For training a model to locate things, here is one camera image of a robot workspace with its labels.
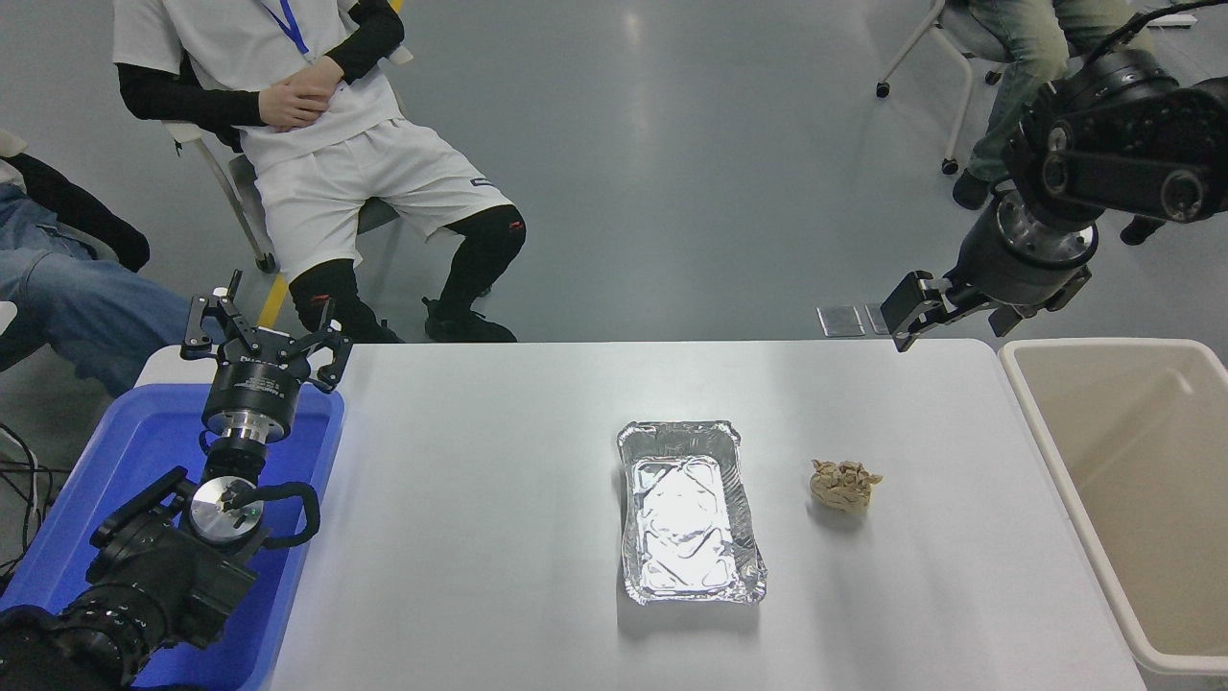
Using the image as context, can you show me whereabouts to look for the black floor cables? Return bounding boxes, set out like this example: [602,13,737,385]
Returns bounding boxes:
[0,422,49,577]

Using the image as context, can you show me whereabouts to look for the person's right hand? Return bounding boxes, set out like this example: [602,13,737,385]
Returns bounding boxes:
[260,90,333,131]

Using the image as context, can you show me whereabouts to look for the person seated cut by edge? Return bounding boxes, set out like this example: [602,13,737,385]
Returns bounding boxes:
[0,152,226,399]

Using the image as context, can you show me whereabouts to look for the person's left hand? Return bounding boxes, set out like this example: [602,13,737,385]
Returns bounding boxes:
[276,55,344,103]

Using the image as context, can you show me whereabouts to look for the crumpled tan paper ball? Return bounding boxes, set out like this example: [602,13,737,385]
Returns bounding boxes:
[809,459,885,514]

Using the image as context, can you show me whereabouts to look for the rectangular silver foil tray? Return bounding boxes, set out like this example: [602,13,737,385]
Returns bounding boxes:
[616,419,768,607]

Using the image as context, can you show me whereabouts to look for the blue lanyard with badge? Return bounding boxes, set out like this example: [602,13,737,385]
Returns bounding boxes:
[261,0,314,60]

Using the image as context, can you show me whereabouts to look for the large pale plastic bin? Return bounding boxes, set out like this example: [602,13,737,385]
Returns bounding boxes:
[998,338,1228,678]

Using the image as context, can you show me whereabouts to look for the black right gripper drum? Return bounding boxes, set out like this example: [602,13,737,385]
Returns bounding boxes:
[956,209,1095,314]

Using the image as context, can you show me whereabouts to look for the person seated with clasped hands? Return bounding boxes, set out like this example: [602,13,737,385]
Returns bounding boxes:
[112,0,527,344]

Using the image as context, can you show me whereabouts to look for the person seated showing legs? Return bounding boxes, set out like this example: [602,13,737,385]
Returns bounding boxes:
[953,0,1167,246]

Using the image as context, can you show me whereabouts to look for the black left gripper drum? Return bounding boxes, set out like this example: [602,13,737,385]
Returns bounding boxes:
[202,329,311,430]

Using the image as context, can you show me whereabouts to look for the blue plastic tray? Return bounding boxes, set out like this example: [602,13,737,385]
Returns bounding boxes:
[0,384,346,691]

